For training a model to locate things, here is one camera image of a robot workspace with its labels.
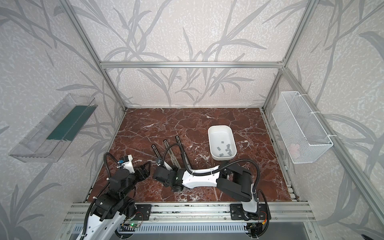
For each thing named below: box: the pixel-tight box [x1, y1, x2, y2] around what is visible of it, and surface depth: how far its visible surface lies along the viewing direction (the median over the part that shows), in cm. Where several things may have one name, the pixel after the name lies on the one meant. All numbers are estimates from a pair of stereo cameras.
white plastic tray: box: [208, 125, 237, 160], surface depth 101 cm
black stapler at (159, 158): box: [151, 144, 163, 161], surface depth 96 cm
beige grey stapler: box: [163, 139, 182, 170], surface depth 93 cm
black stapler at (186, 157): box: [175, 135, 192, 170], surface depth 96 cm
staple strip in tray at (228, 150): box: [225, 144, 232, 156], surface depth 98 cm
